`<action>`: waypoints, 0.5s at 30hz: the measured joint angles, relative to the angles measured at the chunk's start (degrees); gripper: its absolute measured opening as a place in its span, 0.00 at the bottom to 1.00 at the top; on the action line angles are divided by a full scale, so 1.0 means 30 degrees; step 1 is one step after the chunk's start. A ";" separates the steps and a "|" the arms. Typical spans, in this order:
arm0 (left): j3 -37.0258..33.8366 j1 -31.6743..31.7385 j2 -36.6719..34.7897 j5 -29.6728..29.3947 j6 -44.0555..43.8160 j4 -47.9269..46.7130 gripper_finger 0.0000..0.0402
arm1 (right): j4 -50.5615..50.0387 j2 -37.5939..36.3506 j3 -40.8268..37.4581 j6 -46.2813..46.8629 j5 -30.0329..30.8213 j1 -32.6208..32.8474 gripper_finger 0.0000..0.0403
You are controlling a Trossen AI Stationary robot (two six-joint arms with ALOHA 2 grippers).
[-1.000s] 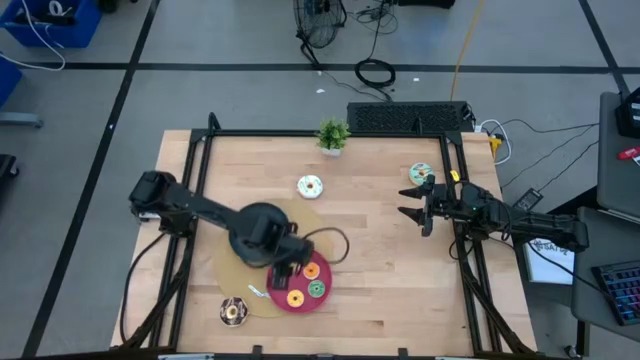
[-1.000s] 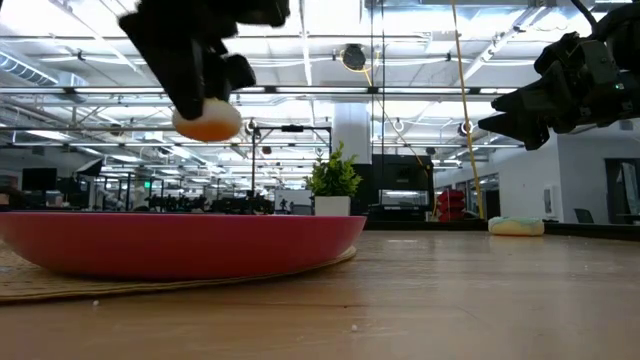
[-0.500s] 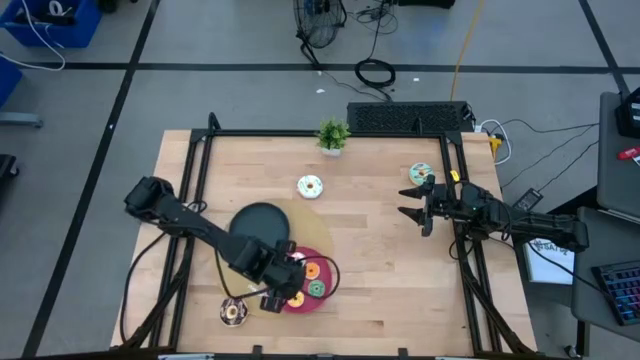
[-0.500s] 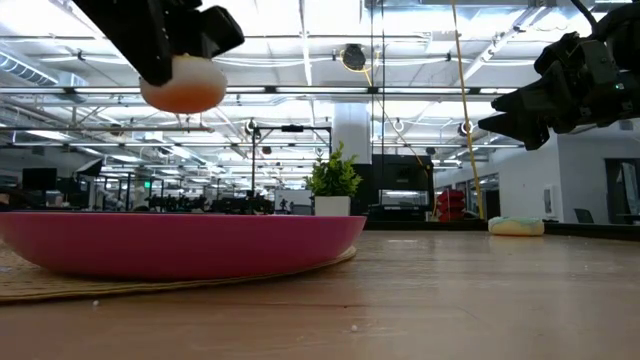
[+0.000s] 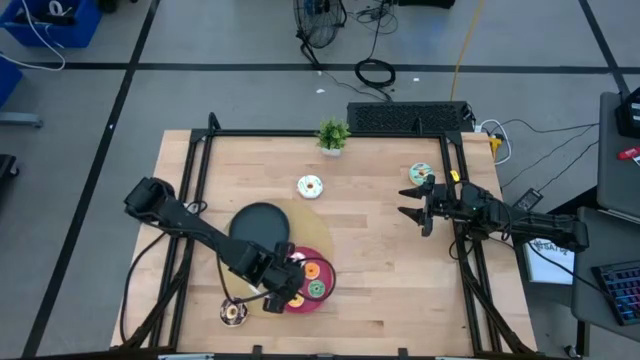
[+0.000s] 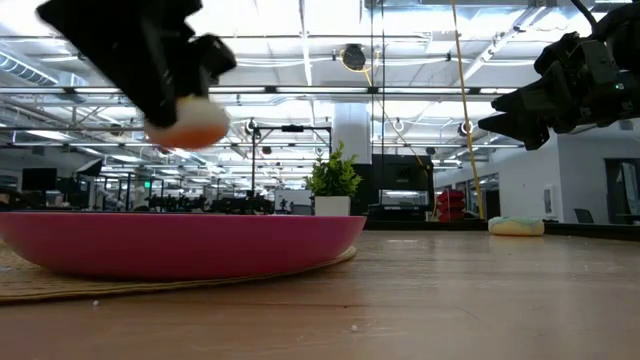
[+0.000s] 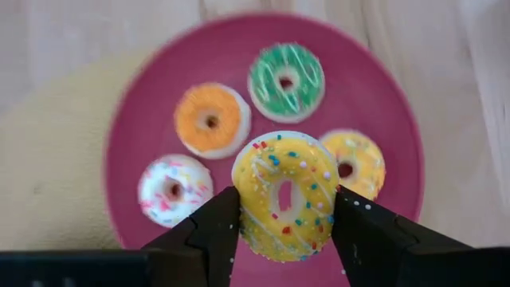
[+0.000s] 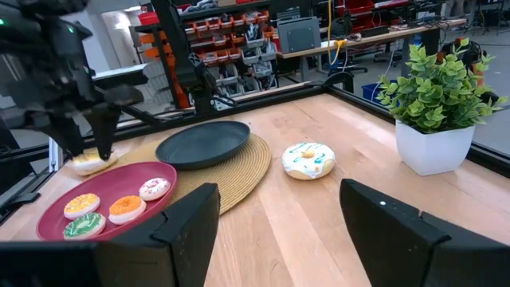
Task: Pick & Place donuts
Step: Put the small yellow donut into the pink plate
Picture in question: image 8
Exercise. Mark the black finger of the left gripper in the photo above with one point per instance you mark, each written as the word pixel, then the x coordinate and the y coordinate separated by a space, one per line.
pixel 69 137
pixel 103 131

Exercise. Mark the yellow frosted sprinkle donut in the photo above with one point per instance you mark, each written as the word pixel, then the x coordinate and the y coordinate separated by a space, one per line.
pixel 81 205

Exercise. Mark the black office chair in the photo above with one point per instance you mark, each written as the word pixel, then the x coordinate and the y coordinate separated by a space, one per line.
pixel 340 30

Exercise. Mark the white aluminium frame leg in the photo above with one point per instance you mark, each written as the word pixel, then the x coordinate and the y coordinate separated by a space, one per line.
pixel 56 159

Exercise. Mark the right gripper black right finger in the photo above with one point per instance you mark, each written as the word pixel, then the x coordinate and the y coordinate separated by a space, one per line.
pixel 398 247

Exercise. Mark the pink plate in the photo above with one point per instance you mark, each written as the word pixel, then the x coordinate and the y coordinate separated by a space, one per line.
pixel 119 179

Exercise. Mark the white donut teal drizzle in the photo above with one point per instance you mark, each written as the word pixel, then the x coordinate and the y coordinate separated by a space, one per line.
pixel 315 167

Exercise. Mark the orange frosted donut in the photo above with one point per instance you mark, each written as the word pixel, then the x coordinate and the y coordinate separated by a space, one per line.
pixel 126 209

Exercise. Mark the grey metal box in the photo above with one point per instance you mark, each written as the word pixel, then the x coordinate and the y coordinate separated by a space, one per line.
pixel 299 36

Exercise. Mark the white frosted sprinkle donut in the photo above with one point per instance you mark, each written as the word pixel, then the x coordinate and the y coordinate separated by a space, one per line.
pixel 154 189

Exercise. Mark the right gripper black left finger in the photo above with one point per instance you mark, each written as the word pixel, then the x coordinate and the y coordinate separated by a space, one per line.
pixel 187 239

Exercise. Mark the wooden workbench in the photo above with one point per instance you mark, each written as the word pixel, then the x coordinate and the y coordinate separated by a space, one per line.
pixel 378 38

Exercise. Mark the round woven straw placemat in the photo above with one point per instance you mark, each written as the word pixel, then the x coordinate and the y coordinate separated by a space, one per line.
pixel 239 175

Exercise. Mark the white square plant pot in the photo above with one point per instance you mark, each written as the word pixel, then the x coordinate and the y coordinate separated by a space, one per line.
pixel 432 151

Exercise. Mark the green artificial plant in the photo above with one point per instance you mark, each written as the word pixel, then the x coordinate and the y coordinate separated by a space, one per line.
pixel 438 95

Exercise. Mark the white donut yellow icing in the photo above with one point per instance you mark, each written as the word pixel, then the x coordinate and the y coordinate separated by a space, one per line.
pixel 89 165

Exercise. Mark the blue plastic bin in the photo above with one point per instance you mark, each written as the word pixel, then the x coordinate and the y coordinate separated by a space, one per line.
pixel 370 93

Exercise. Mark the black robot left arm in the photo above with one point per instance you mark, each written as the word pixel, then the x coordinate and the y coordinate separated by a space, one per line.
pixel 32 60

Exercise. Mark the dark teal plate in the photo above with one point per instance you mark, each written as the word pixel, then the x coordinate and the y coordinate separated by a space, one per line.
pixel 203 145

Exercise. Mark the parts shelf with orange bins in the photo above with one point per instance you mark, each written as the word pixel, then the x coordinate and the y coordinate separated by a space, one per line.
pixel 223 36

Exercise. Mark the red storage bins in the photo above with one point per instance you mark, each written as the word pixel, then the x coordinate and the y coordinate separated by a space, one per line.
pixel 358 12

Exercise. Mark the green frosted sprinkle donut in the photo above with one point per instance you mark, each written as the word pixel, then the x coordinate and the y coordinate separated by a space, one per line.
pixel 84 226

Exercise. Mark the black rig upright post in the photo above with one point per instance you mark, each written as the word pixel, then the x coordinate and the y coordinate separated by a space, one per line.
pixel 175 48

